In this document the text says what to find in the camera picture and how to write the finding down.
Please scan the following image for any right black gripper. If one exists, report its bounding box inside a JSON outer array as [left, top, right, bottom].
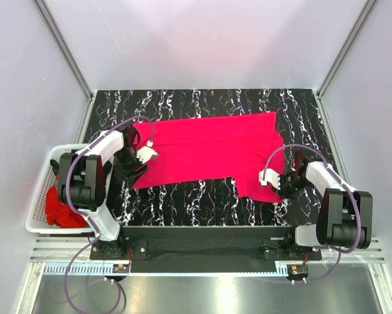
[[271, 173, 312, 200]]

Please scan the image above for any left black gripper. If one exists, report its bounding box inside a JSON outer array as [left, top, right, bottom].
[[114, 147, 149, 189]]

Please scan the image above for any pink t shirt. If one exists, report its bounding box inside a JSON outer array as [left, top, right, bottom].
[[134, 112, 285, 203]]

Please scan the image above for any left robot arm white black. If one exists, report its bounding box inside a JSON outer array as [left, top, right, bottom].
[[52, 126, 158, 259]]

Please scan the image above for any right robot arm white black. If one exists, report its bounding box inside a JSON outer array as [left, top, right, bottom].
[[277, 145, 373, 260]]

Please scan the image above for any black t shirt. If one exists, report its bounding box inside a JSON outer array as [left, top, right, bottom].
[[50, 159, 59, 176]]

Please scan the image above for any red t shirt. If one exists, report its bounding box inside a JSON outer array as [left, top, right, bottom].
[[45, 185, 88, 228]]

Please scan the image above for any right small connector board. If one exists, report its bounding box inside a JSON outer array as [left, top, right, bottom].
[[290, 264, 309, 275]]

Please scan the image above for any small connector board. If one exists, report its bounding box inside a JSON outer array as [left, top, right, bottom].
[[113, 263, 131, 273], [290, 264, 309, 275]]

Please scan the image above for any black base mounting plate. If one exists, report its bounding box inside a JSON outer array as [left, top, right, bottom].
[[90, 226, 321, 276]]

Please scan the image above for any left small connector board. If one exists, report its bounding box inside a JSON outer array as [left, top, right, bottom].
[[113, 263, 131, 273]]

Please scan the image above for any white plastic laundry basket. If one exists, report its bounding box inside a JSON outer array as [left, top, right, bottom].
[[25, 144, 92, 236]]

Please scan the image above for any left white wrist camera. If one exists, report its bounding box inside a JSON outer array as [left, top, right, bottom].
[[136, 146, 158, 164]]

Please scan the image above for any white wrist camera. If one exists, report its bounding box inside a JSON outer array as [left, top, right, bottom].
[[258, 168, 281, 193], [136, 146, 158, 164]]

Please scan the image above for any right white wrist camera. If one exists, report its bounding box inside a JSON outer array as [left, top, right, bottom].
[[258, 168, 281, 193]]

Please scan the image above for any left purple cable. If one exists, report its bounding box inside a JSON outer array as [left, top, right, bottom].
[[63, 114, 156, 313]]

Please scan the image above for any left aluminium frame post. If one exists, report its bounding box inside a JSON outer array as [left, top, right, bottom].
[[34, 0, 97, 102]]

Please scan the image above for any aluminium frame post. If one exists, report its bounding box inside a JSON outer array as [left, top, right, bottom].
[[34, 0, 97, 102], [316, 0, 378, 98]]

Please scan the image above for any aluminium rail profile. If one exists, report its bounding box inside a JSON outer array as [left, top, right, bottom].
[[30, 237, 386, 264]]

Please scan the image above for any white slotted cable duct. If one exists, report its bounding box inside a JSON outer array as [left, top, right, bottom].
[[43, 261, 293, 276]]

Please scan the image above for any right aluminium frame post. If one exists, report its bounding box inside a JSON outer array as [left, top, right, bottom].
[[316, 0, 378, 98]]

